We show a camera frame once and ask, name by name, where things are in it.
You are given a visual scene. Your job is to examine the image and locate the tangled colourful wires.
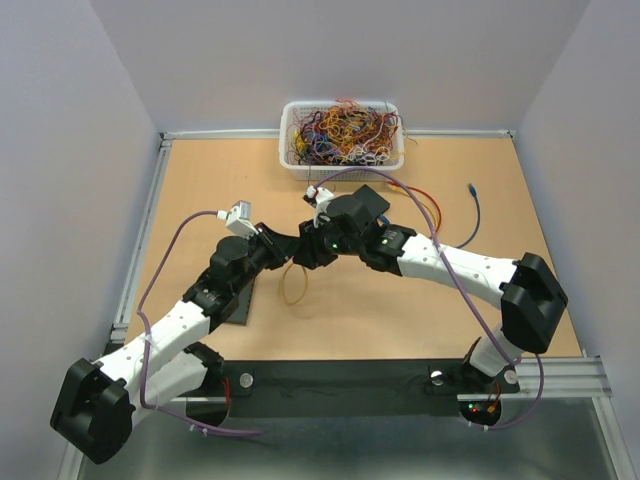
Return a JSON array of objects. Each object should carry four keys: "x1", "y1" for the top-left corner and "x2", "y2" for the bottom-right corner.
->
[{"x1": 288, "y1": 97, "x2": 421, "y2": 197}]

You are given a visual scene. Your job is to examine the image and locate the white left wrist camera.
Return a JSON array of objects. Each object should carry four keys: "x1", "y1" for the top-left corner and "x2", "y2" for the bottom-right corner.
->
[{"x1": 216, "y1": 200, "x2": 258, "y2": 238}]

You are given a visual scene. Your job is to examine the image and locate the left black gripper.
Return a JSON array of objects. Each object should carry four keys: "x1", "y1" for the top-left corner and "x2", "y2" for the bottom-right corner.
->
[{"x1": 233, "y1": 222, "x2": 298, "y2": 295}]

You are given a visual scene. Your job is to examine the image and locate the white plastic basket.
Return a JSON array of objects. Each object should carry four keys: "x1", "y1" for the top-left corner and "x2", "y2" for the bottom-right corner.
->
[{"x1": 278, "y1": 100, "x2": 405, "y2": 182}]

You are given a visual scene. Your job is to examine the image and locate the black network switch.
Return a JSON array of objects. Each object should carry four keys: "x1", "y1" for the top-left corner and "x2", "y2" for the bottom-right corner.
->
[
  {"x1": 225, "y1": 280, "x2": 255, "y2": 326},
  {"x1": 351, "y1": 185, "x2": 390, "y2": 234}
]

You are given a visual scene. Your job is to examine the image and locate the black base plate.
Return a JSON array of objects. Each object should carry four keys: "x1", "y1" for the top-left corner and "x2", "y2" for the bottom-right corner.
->
[{"x1": 180, "y1": 359, "x2": 520, "y2": 419}]

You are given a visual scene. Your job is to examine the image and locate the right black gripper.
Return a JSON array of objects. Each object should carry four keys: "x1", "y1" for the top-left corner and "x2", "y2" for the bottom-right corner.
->
[{"x1": 291, "y1": 212, "x2": 363, "y2": 270}]

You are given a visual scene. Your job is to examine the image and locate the yellow ethernet cable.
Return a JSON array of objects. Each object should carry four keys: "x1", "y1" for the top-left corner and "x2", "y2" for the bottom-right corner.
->
[
  {"x1": 279, "y1": 262, "x2": 310, "y2": 306},
  {"x1": 392, "y1": 185, "x2": 442, "y2": 236}
]

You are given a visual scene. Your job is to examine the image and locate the red ethernet cable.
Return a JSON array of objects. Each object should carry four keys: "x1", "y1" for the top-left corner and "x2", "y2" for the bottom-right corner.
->
[{"x1": 387, "y1": 180, "x2": 444, "y2": 236}]

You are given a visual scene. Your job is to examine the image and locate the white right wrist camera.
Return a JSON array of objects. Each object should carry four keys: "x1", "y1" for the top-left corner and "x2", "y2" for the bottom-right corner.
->
[{"x1": 303, "y1": 185, "x2": 335, "y2": 227}]

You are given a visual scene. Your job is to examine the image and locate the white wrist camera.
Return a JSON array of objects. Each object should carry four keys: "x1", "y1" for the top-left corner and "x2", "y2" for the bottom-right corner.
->
[
  {"x1": 303, "y1": 185, "x2": 335, "y2": 227},
  {"x1": 216, "y1": 200, "x2": 258, "y2": 238}
]

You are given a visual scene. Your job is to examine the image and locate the blue ethernet cable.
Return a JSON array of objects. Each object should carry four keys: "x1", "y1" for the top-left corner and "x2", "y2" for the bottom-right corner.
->
[{"x1": 377, "y1": 182, "x2": 482, "y2": 250}]

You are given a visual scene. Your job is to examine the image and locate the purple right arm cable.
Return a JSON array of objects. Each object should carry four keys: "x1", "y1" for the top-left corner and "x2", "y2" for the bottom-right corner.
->
[{"x1": 309, "y1": 168, "x2": 546, "y2": 432}]

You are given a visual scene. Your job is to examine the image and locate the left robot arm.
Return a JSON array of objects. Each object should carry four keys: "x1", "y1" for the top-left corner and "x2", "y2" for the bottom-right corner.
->
[{"x1": 50, "y1": 224, "x2": 300, "y2": 464}]

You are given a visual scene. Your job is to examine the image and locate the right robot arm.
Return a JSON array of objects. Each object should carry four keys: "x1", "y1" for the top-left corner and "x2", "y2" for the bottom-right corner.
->
[{"x1": 294, "y1": 187, "x2": 568, "y2": 390}]

